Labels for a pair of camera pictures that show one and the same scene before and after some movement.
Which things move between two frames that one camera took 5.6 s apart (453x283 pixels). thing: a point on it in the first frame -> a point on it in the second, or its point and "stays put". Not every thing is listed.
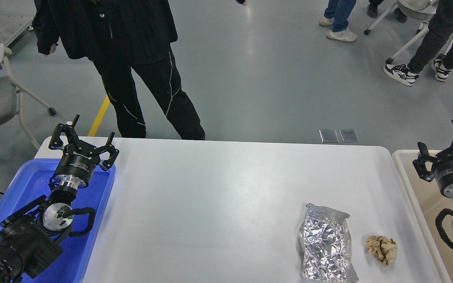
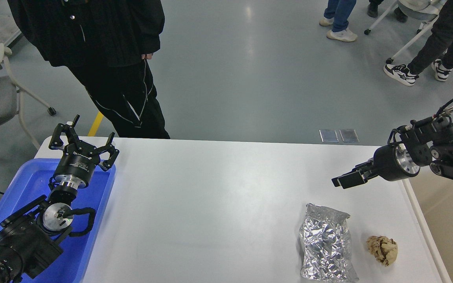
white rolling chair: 441,56 -> 425,11
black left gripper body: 76,168 stays put
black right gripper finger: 419,163 -> 356,178
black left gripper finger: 56,142 stays put
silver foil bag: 325,240 stays put
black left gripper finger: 111,148 stays put
